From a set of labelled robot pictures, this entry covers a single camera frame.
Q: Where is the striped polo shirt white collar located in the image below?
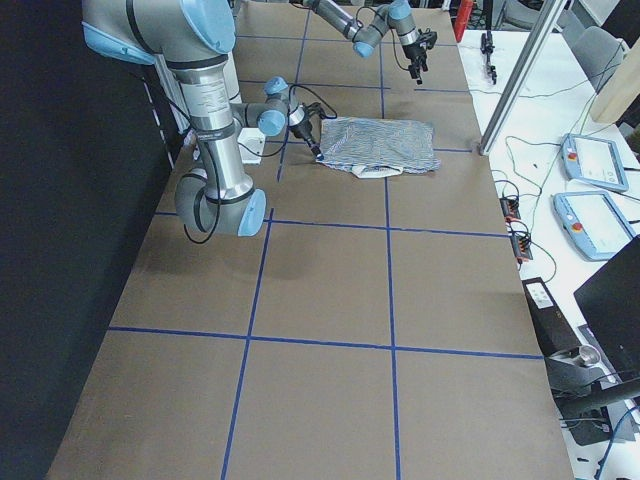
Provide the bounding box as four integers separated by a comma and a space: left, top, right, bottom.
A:
316, 117, 441, 179

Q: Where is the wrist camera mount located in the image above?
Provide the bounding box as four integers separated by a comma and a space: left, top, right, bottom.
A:
303, 102, 327, 121
416, 29, 438, 50

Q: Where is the teach pendant nearer camera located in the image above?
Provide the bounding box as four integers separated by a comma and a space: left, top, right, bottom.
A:
552, 191, 636, 261

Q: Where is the red cylinder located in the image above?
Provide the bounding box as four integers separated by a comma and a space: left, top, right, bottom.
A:
453, 0, 474, 43

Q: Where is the black box white label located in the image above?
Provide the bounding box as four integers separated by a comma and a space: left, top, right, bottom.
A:
522, 277, 581, 357

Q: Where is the black monitor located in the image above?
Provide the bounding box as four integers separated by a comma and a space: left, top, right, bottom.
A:
574, 241, 639, 371

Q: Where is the teach pendant near person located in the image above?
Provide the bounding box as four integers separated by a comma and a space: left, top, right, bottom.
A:
560, 133, 629, 193

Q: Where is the grey office chair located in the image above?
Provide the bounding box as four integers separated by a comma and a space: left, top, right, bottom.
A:
571, 26, 629, 93

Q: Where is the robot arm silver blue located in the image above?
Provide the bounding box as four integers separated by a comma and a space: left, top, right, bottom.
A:
292, 0, 438, 85
82, 0, 322, 237

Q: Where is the usb hub orange far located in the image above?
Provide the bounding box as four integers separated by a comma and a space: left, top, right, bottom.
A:
499, 197, 521, 222

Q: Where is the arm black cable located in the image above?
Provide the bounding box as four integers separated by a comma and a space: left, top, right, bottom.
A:
344, 4, 416, 74
164, 83, 339, 245

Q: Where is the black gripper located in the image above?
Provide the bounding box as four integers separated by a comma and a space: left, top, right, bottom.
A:
402, 42, 428, 83
292, 119, 323, 160

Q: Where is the black tripod stick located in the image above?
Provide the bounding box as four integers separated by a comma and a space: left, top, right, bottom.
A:
480, 0, 497, 85

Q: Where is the silver metal cup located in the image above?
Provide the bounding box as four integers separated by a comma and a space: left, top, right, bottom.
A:
576, 345, 601, 368

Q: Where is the aluminium frame post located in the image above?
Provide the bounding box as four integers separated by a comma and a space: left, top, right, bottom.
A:
478, 0, 566, 156

